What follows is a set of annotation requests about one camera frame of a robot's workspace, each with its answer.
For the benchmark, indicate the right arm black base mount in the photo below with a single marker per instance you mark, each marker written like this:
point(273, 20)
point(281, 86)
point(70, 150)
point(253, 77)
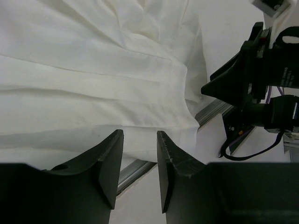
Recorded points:
point(235, 128)

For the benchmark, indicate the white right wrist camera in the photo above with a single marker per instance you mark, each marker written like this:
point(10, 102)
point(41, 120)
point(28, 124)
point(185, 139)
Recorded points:
point(279, 12)

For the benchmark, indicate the white pleated skirt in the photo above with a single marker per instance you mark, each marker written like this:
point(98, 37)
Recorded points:
point(73, 71)

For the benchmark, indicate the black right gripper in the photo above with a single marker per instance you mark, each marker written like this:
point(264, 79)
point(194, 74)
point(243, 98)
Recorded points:
point(274, 65)

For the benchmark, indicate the aluminium table edge rail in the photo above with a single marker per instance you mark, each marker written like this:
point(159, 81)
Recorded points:
point(133, 170)

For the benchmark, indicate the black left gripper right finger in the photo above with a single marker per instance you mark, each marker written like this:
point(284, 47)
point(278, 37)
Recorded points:
point(226, 193)

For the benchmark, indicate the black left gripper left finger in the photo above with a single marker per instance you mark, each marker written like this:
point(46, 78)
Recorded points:
point(80, 191)

